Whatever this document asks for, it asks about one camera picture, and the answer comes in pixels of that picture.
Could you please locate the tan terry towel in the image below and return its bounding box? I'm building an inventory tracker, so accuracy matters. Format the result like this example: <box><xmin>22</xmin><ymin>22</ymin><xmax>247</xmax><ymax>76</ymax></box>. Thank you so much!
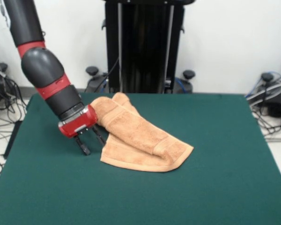
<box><xmin>91</xmin><ymin>92</ymin><xmax>194</xmax><ymax>173</ymax></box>

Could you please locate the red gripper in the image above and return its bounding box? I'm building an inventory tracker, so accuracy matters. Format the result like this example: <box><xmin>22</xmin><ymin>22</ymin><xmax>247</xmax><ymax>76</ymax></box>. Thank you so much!
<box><xmin>58</xmin><ymin>105</ymin><xmax>107</xmax><ymax>157</ymax></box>

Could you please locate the dark green table cloth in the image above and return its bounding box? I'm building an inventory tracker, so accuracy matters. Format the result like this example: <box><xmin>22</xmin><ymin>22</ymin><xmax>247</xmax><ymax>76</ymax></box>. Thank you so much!
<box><xmin>0</xmin><ymin>93</ymin><xmax>281</xmax><ymax>225</ymax></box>

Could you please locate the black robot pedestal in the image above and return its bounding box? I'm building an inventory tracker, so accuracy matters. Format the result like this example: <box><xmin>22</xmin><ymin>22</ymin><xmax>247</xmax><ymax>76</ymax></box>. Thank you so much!
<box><xmin>85</xmin><ymin>0</ymin><xmax>196</xmax><ymax>94</ymax></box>

